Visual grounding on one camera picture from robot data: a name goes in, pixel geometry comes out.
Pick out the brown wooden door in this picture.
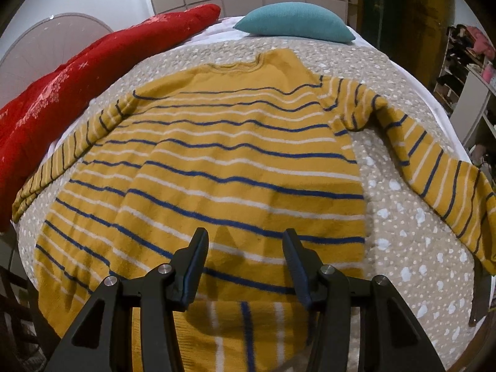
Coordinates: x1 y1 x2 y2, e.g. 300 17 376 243
380 0 454 89

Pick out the teal pillow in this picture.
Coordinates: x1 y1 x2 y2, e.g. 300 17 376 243
234 2 356 44

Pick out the beige spotted quilt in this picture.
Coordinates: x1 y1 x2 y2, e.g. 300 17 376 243
13 38 477 371

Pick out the yellow striped knit sweater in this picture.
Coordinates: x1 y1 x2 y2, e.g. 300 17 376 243
13 49 495 371

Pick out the round grey headboard panel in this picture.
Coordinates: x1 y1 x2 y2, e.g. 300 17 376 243
1 13 112 106

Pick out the pink clothing pile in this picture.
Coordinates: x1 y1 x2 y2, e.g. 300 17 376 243
467 26 495 60

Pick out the red blanket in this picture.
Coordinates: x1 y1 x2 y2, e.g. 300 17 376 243
1 3 221 232

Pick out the pink container on shelf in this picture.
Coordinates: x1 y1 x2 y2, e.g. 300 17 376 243
481 62 494 84

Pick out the white shelf unit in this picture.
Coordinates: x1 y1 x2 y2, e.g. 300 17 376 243
433 24 495 165

